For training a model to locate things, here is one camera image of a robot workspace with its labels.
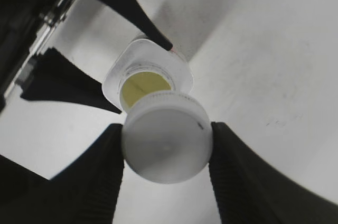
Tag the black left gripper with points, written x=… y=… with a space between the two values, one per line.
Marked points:
x=53 y=77

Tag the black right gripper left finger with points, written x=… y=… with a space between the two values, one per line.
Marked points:
x=86 y=191

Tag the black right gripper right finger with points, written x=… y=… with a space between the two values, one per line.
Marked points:
x=249 y=190

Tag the white meinianda drink bottle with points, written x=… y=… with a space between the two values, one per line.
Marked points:
x=142 y=68

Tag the white screw cap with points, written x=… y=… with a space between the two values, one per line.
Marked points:
x=167 y=137

